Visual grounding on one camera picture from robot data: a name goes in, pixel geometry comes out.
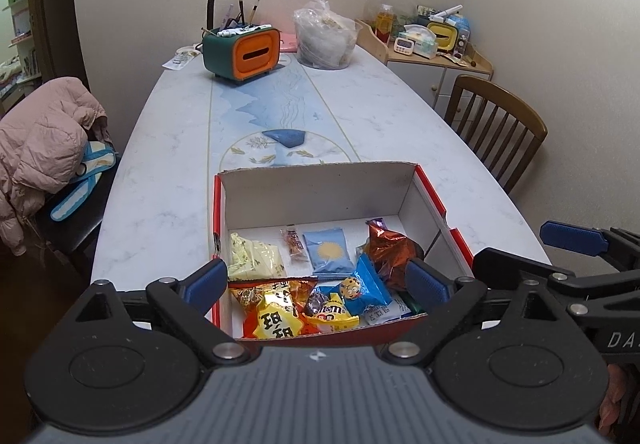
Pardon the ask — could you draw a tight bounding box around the dark red foil snack pack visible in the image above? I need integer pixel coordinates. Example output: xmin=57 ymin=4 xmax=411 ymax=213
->
xmin=363 ymin=220 xmax=425 ymax=291

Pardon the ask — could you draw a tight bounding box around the beige paper snack packet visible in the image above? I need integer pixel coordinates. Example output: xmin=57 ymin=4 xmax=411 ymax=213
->
xmin=228 ymin=233 xmax=286 ymax=282

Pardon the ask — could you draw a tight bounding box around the white blue snack packet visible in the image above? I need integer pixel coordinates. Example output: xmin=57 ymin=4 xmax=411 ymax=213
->
xmin=362 ymin=294 xmax=413 ymax=326

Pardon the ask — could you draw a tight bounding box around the blue cookie candy wrapper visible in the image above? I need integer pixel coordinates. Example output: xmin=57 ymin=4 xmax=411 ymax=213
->
xmin=323 ymin=253 xmax=392 ymax=315

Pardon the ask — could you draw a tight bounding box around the red orange chip bag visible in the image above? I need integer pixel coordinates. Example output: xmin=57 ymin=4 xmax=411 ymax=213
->
xmin=230 ymin=278 xmax=320 ymax=340

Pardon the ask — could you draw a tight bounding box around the small orange sausage snack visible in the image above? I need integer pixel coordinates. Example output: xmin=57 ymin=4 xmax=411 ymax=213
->
xmin=280 ymin=225 xmax=308 ymax=263

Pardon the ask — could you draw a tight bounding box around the light blue cookie packet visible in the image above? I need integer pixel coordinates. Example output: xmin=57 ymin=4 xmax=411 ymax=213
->
xmin=303 ymin=227 xmax=355 ymax=280

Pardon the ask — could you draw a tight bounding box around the green snack bar wrapper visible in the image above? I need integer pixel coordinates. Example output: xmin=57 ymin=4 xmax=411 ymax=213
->
xmin=400 ymin=292 xmax=425 ymax=315

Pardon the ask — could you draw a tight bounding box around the yellow candy packet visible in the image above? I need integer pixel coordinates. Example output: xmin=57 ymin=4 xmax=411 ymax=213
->
xmin=306 ymin=301 xmax=360 ymax=334

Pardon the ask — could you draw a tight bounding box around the dark foil candy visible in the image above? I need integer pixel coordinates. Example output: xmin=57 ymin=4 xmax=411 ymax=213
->
xmin=304 ymin=289 xmax=329 ymax=316

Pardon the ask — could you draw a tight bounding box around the bookshelf in next room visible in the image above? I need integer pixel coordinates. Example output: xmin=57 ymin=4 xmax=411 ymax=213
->
xmin=1 ymin=0 xmax=41 ymax=115

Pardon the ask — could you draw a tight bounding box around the person right hand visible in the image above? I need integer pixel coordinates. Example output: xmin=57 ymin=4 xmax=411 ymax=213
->
xmin=598 ymin=364 xmax=627 ymax=436

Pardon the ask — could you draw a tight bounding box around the red white cardboard box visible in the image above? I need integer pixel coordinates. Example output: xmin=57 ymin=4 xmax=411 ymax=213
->
xmin=212 ymin=162 xmax=473 ymax=346

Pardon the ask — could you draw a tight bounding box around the wooden chair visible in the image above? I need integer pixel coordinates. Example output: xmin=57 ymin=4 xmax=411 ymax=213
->
xmin=445 ymin=76 xmax=548 ymax=193

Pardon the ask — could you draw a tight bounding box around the blue white striped bag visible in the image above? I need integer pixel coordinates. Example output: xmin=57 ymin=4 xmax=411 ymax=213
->
xmin=50 ymin=141 xmax=117 ymax=222

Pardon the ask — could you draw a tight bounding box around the wooden side cabinet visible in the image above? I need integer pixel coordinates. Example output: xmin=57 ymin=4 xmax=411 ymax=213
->
xmin=357 ymin=20 xmax=494 ymax=117

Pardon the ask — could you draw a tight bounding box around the pink puffer jacket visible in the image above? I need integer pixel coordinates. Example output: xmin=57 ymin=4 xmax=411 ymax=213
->
xmin=1 ymin=77 xmax=112 ymax=256

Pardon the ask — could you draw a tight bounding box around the paper leaflet on table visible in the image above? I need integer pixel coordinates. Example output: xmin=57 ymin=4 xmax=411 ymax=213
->
xmin=162 ymin=45 xmax=201 ymax=71

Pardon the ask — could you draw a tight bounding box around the green orange tissue box organizer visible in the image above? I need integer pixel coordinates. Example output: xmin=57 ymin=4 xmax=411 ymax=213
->
xmin=201 ymin=25 xmax=281 ymax=83

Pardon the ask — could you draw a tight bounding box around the white kitchen timer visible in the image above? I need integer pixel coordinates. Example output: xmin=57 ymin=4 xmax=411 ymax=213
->
xmin=393 ymin=37 xmax=414 ymax=56

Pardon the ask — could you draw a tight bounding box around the yellow tissue box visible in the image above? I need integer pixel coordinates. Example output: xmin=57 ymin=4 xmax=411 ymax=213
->
xmin=427 ymin=22 xmax=458 ymax=52

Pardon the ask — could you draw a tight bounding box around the clear plastic bag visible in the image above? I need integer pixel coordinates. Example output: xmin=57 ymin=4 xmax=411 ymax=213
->
xmin=293 ymin=0 xmax=361 ymax=70

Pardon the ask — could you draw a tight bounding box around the orange liquid bottle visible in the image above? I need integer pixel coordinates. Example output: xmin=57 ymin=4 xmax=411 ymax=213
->
xmin=374 ymin=5 xmax=395 ymax=44

